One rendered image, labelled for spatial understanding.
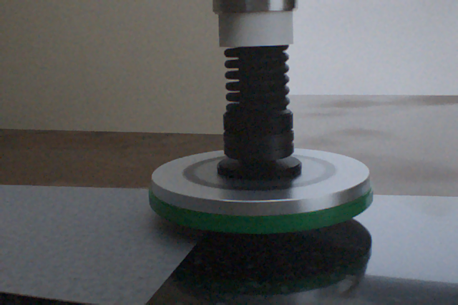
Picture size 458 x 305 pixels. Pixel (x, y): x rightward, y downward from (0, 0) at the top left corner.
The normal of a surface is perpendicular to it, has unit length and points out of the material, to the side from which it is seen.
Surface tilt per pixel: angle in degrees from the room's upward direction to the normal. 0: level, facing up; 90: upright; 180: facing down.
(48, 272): 0
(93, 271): 0
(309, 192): 0
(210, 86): 90
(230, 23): 90
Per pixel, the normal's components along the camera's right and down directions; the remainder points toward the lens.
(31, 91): -0.32, 0.22
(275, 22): 0.44, 0.18
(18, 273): -0.04, -0.98
